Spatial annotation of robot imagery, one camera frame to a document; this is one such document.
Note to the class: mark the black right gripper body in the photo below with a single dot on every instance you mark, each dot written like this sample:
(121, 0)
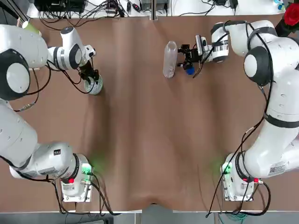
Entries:
(194, 56)

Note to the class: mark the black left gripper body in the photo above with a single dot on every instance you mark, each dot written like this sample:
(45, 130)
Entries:
(86, 67)

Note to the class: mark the transparent plastic bottle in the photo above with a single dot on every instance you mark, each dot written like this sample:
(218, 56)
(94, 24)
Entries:
(169, 58)

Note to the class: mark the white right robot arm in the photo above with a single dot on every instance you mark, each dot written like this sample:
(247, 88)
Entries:
(280, 58)

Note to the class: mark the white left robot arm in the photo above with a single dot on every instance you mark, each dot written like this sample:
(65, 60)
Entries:
(21, 46)

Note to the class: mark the black electronics box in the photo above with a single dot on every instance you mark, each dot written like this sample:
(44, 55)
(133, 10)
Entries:
(60, 5)

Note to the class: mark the green cup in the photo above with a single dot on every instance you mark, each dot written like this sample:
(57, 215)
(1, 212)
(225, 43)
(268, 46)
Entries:
(31, 28)

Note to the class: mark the black vase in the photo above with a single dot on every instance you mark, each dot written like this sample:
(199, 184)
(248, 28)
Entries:
(282, 30)

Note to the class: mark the white blue small box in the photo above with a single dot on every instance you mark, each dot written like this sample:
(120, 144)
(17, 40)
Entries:
(279, 5)

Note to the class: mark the red flower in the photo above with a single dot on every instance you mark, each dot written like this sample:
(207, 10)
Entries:
(292, 14)

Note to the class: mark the aluminium frame post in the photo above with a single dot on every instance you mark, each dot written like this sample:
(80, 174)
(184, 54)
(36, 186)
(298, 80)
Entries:
(156, 214)
(153, 9)

